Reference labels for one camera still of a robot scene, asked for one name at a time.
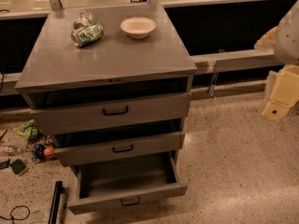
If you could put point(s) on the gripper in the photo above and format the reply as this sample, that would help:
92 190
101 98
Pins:
288 37

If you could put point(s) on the grey bottom drawer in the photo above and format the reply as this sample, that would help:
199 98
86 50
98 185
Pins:
126 182

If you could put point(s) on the grey drawer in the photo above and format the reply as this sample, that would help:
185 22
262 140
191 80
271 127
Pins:
92 108
126 182
119 142

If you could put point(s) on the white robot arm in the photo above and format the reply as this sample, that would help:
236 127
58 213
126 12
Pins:
284 41

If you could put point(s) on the grey drawer cabinet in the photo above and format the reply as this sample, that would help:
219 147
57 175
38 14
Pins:
55 36

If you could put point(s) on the grey middle drawer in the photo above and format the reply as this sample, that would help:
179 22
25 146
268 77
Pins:
119 142

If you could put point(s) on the grey top drawer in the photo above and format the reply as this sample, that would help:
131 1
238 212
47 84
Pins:
92 108

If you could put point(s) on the metal hook clip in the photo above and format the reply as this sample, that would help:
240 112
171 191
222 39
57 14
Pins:
213 81

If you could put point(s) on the white paper bowl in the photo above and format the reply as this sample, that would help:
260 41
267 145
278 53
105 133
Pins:
138 27

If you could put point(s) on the green soda can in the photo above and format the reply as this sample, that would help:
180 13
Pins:
88 34

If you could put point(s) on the silver crushed can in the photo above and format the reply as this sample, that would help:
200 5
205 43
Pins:
85 18

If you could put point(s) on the orange ball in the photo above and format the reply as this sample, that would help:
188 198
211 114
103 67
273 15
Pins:
49 153

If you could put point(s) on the black bar stand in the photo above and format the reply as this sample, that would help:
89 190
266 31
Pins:
58 190

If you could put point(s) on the green chip bag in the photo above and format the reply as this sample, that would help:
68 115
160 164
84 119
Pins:
29 131

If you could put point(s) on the green sponge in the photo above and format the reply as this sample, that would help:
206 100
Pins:
18 167

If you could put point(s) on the grey metal railing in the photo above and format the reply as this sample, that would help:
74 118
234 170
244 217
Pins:
236 59

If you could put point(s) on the clear plastic bottle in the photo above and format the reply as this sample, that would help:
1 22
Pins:
10 150

